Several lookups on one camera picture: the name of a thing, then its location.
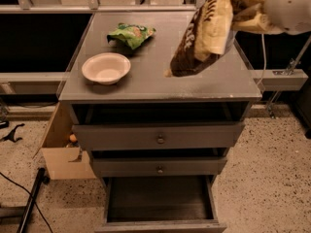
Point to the metal frame rail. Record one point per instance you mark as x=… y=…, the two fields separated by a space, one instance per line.
x=17 y=9

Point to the grey middle drawer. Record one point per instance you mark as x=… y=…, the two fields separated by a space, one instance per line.
x=151 y=167

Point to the black clamp tool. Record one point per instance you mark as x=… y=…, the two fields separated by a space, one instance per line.
x=11 y=136

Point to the black stand leg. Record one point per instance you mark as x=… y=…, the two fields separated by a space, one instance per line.
x=31 y=201

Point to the orange ball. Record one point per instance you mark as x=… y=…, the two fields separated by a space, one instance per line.
x=73 y=138

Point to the white paper bowl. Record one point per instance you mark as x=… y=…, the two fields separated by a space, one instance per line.
x=106 y=68

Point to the brown yellow chip bag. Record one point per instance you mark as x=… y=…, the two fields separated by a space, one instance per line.
x=204 y=41

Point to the cardboard box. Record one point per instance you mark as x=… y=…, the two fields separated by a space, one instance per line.
x=63 y=161

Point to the green chip bag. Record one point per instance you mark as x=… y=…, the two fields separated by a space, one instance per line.
x=132 y=35

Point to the grey drawer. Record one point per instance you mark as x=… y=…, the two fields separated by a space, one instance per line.
x=151 y=167
x=154 y=137
x=178 y=204

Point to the grey bottom drawer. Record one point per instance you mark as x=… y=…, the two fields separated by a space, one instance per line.
x=178 y=204

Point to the grey drawer cabinet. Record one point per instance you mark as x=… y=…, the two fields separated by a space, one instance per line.
x=221 y=94

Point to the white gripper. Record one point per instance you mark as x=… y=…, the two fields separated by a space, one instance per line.
x=287 y=9

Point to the grey top drawer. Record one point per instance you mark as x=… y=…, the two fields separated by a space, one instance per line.
x=154 y=137

